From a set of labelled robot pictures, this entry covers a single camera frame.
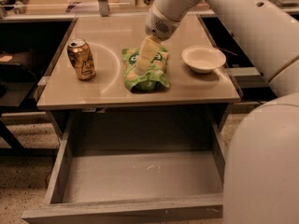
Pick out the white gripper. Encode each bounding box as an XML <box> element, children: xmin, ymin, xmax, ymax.
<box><xmin>135</xmin><ymin>5</ymin><xmax>179</xmax><ymax>76</ymax></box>

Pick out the green rice chip bag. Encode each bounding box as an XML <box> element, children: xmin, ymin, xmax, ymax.
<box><xmin>121</xmin><ymin>47</ymin><xmax>169</xmax><ymax>92</ymax></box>

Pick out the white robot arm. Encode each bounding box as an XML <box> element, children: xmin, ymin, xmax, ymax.
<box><xmin>146</xmin><ymin>0</ymin><xmax>299</xmax><ymax>224</ymax></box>

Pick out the open grey top drawer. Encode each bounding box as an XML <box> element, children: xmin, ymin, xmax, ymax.
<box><xmin>22</xmin><ymin>109</ymin><xmax>223</xmax><ymax>224</ymax></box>

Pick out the white bowl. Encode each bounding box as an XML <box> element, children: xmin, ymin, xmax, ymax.
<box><xmin>181</xmin><ymin>45</ymin><xmax>226</xmax><ymax>74</ymax></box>

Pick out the gold soda can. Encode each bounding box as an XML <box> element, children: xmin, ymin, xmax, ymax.
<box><xmin>67</xmin><ymin>38</ymin><xmax>95</xmax><ymax>80</ymax></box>

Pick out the black device on shelf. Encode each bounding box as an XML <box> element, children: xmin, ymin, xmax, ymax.
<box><xmin>0</xmin><ymin>0</ymin><xmax>29</xmax><ymax>10</ymax></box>

